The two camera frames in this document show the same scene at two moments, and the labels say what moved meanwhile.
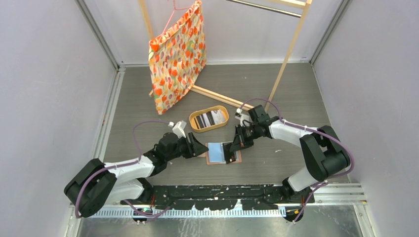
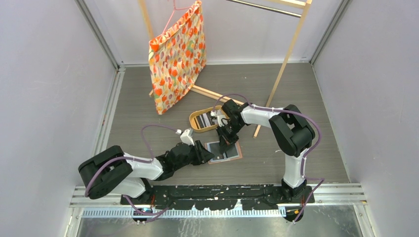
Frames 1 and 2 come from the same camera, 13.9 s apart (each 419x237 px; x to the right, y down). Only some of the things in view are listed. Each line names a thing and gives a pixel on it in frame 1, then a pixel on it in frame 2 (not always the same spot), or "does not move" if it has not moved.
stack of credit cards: x=209 y=118 does not move
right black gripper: x=240 y=141 -> x=228 y=140
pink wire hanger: x=174 y=8 does not move
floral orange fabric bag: x=176 y=58 does not move
